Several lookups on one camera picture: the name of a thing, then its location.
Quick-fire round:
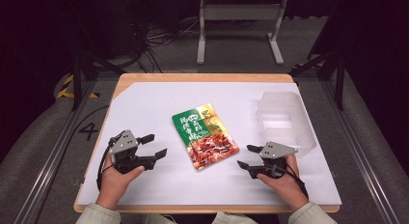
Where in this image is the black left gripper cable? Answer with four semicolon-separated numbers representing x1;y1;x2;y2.
95;130;126;191

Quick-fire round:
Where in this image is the white table sheet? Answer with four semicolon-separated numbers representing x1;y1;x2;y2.
76;81;342;207

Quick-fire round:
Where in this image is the black metal stand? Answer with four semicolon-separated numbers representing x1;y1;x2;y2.
66;49;127;112
288;49;347;112

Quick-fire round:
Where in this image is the person's right hand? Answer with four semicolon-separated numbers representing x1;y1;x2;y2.
257;154;311;212

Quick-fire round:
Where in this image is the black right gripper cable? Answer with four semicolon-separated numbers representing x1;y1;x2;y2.
273;162;311;201

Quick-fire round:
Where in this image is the white metal stand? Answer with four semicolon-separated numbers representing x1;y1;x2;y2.
196;0;288;66

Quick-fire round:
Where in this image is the person's left hand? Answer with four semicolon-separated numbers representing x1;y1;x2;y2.
95;155;146;210

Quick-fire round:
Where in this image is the aluminium floor rail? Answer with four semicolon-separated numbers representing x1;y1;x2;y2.
320;79;400;224
13;78;97;224

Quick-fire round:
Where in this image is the clear plastic container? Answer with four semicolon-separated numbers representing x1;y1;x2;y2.
256;91;318;155

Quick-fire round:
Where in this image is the green and red food packet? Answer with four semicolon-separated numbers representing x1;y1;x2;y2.
171;102;240;171

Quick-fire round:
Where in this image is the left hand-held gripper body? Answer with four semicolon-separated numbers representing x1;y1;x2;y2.
108;129;157;175

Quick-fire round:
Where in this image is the yellow and black floor tape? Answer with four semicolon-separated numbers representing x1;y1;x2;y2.
56;73;99;99

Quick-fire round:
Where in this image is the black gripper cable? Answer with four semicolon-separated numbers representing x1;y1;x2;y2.
273;162;311;201
95;130;126;191

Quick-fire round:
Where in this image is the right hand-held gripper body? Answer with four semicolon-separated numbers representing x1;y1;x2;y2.
248;141;299;180

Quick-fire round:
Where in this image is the bundle of black floor cables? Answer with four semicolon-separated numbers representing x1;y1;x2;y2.
124;0;201;73

